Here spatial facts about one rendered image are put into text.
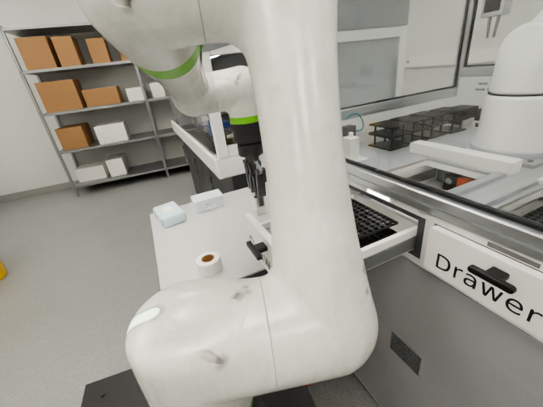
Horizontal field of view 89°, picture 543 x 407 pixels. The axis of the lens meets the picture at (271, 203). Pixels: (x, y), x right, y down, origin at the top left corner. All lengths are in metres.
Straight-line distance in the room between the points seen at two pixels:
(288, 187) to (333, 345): 0.17
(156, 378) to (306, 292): 0.17
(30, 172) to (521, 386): 5.23
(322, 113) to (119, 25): 0.22
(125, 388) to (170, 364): 0.31
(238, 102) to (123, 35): 0.44
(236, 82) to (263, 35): 0.43
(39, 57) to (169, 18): 4.13
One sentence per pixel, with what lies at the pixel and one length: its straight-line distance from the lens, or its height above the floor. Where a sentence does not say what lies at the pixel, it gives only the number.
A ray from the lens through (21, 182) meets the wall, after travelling 5.31.
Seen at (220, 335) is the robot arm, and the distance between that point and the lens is 0.31.
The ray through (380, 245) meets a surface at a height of 0.89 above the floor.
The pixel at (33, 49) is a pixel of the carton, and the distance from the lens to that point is 4.47.
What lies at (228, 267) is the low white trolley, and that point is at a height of 0.76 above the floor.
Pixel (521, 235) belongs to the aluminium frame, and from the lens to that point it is 0.62.
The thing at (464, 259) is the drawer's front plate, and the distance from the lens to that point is 0.68.
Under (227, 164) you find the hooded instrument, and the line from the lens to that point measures 1.41.
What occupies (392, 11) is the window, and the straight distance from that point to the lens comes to 0.75.
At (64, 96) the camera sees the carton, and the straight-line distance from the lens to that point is 4.43.
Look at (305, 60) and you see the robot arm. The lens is 0.32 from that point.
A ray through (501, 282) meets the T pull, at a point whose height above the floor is 0.91.
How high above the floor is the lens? 1.27
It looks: 26 degrees down
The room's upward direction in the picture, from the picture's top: 7 degrees counter-clockwise
